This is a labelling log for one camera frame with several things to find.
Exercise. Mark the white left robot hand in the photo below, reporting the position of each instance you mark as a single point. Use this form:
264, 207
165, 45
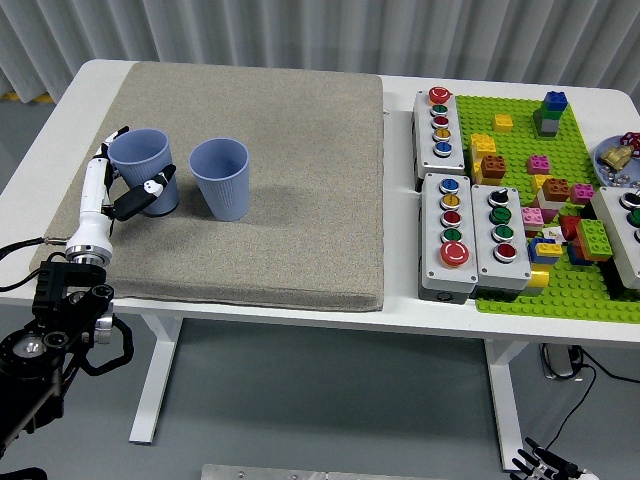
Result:
90, 230

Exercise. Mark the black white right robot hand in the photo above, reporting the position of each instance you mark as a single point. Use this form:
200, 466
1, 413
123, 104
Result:
575, 471

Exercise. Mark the red toy brick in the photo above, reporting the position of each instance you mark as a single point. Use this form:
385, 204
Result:
569, 227

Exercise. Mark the grey-brown fabric mat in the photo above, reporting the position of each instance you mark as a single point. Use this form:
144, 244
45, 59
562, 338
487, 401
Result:
280, 190

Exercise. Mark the white table leg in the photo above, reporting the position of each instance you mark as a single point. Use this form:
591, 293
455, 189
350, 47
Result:
505, 410
152, 390

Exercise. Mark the green toy brick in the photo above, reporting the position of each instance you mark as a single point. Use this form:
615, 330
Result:
594, 239

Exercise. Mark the five-button box large red stop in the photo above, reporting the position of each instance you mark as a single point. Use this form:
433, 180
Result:
447, 275

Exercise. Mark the blue yellow toy brick stack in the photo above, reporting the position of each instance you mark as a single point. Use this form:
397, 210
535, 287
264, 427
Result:
545, 251

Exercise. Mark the yellow grey toy brick stack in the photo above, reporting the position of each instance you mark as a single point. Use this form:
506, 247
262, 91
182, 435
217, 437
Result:
539, 279

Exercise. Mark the brown toy brick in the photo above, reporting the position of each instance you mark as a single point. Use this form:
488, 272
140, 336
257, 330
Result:
556, 190
494, 168

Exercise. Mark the five-button grey control box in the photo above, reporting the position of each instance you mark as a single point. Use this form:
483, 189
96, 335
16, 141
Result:
442, 160

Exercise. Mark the white power strip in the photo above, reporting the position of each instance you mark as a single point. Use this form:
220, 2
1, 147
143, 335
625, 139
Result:
560, 362

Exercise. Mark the green toy brick baseplate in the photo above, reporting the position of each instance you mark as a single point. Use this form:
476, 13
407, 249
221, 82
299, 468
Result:
520, 145

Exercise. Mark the gold metal fitting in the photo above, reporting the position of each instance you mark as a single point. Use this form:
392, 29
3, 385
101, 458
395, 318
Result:
615, 156

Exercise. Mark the four-button box black selector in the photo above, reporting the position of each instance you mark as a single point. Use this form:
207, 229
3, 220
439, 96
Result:
505, 272

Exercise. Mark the grey button box black base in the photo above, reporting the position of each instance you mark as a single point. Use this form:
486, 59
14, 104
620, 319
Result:
617, 230

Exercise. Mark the blue plate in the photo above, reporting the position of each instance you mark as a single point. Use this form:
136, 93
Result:
602, 172

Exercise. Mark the white curtain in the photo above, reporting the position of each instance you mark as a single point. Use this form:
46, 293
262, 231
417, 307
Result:
300, 30

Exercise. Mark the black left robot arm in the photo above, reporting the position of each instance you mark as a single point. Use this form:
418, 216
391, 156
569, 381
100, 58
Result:
55, 280

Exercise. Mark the blue ribbed plastic cup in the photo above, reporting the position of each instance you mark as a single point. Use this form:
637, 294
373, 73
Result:
225, 195
145, 160

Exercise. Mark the pink toy brick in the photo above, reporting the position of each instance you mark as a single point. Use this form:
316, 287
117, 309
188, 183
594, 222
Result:
582, 194
531, 218
538, 165

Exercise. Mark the blue green grey brick tower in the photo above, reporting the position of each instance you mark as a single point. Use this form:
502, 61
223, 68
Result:
549, 120

